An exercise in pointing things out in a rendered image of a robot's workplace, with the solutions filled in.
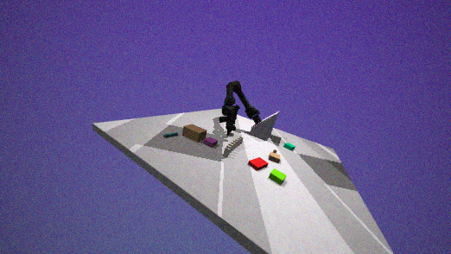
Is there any purple rectangular block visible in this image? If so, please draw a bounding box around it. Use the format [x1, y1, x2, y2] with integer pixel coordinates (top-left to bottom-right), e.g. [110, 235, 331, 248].
[204, 137, 218, 148]

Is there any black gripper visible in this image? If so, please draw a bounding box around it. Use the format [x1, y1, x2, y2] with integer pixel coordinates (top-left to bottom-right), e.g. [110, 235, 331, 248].
[225, 115, 237, 135]

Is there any green square block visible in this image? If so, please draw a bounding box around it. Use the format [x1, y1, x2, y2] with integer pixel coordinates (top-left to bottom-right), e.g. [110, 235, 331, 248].
[283, 143, 295, 150]

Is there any red rectangular block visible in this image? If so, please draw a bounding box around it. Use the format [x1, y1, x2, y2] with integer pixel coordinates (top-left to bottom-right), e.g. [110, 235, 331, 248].
[248, 157, 268, 171]

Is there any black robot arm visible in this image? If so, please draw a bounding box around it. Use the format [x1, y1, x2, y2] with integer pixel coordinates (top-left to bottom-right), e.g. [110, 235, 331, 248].
[219, 80, 263, 124]

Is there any green rectangular block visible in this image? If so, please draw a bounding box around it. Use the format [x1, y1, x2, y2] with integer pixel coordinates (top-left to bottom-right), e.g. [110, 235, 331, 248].
[269, 168, 286, 185]

